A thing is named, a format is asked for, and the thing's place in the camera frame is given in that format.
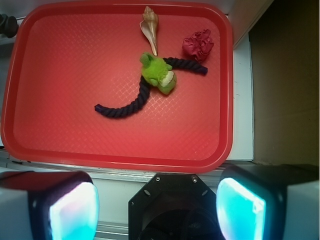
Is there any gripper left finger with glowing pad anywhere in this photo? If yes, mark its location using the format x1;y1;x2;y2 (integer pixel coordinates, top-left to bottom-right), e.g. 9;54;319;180
0;171;99;240

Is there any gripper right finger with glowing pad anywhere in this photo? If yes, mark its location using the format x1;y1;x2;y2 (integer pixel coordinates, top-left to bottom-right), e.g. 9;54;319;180
216;164;320;240

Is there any green plush animal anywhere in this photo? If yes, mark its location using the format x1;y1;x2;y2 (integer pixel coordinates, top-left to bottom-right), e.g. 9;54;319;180
139;52;177;95

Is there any red plastic tray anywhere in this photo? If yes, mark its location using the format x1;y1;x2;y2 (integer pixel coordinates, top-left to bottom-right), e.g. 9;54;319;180
1;1;233;173

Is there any crumpled red paper ball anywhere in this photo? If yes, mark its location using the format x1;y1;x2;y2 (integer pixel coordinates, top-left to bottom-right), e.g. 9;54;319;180
182;29;215;62

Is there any black knob fixture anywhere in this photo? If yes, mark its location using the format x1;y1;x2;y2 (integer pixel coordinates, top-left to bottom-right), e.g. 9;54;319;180
0;14;19;38

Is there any beige spiral seashell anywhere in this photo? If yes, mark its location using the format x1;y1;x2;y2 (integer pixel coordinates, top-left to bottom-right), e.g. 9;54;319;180
139;6;159;56

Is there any dark purple twisted rope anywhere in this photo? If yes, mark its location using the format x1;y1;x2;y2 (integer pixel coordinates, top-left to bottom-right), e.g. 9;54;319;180
94;56;209;119

